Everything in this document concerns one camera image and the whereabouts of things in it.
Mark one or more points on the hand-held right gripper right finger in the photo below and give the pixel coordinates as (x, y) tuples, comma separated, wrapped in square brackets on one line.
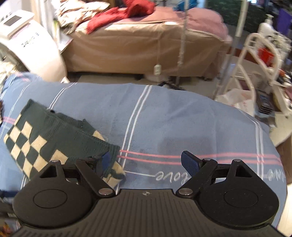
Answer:
[(190, 163)]

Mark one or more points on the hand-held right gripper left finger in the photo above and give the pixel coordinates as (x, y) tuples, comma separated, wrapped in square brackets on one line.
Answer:
[(106, 163)]

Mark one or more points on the checkered knit sweater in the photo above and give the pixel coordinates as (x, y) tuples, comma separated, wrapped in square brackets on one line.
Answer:
[(57, 132)]

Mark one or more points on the blue striped blanket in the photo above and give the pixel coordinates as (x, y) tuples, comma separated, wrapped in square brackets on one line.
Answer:
[(182, 118)]

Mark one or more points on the white plastic bag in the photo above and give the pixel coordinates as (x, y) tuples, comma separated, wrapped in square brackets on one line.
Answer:
[(237, 100)]

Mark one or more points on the brown massage bed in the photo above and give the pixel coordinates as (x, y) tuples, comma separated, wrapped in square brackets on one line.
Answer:
[(118, 50)]

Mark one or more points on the white papers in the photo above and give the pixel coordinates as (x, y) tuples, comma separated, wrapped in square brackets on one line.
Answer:
[(65, 43)]

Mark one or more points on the white trolley cart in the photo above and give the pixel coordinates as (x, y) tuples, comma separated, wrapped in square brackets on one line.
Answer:
[(247, 49)]

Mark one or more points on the red box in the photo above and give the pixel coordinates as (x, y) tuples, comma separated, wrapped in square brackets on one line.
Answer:
[(265, 57)]

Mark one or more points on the floral quilt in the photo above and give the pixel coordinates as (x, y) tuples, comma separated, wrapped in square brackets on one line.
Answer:
[(4, 70)]

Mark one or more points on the white beauty machine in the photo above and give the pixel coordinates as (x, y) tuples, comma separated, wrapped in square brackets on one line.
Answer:
[(34, 45)]

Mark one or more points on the pink bed cover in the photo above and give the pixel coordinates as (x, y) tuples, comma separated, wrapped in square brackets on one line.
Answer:
[(205, 22)]

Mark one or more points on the red jacket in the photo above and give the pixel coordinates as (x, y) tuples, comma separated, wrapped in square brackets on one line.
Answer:
[(109, 18)]

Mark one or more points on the floral pillow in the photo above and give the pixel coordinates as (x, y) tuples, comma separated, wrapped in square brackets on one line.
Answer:
[(77, 13)]

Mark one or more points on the white pole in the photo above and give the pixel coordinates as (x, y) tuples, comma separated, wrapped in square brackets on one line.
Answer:
[(241, 18)]

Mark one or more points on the white pump bottle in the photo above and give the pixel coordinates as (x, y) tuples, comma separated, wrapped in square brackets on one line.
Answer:
[(267, 26)]

